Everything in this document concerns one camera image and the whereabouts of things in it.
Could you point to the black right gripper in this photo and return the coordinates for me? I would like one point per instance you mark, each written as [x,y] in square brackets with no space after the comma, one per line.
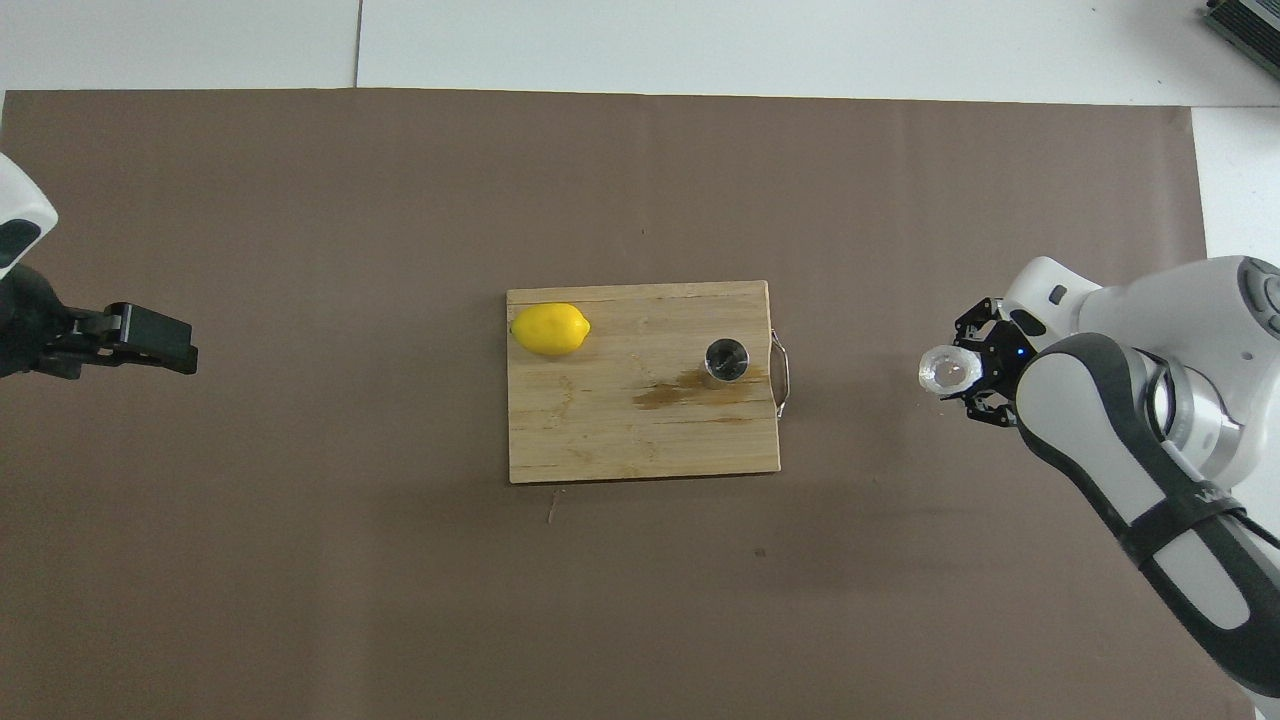
[1005,355]

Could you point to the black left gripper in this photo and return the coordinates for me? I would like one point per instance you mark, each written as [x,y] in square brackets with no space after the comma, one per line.
[25,330]

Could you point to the clear faceted glass cup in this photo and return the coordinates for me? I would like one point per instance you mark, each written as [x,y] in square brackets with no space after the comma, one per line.
[945,370]

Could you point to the steel double jigger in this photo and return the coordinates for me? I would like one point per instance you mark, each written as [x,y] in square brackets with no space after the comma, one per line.
[727,360]

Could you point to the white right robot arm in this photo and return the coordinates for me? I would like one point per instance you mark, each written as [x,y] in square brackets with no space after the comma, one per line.
[1100,440]

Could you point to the brown paper table mat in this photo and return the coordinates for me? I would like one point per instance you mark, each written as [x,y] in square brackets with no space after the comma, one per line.
[300,550]

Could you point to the wooden cutting board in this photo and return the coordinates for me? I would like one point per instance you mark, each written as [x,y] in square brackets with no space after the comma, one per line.
[600,430]

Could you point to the yellow lemon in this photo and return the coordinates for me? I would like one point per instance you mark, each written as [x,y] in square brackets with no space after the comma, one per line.
[550,330]

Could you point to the black ribbed device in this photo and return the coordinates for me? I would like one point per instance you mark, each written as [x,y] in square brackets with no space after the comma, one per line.
[1250,20]

